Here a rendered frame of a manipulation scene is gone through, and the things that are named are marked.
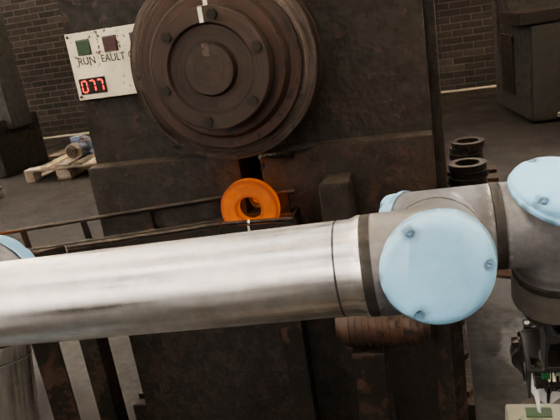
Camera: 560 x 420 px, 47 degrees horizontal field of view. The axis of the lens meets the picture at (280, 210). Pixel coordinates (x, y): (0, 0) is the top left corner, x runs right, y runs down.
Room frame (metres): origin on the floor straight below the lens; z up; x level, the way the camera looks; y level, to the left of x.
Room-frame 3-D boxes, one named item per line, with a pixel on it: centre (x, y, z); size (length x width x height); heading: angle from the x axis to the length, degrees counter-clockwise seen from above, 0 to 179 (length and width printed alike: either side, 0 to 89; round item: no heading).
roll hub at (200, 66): (1.53, 0.10, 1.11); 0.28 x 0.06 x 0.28; 75
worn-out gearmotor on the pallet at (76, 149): (6.10, 1.72, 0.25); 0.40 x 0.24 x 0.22; 165
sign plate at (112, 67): (1.82, 0.38, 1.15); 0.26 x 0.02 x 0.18; 75
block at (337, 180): (1.58, -0.15, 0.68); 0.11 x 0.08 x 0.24; 165
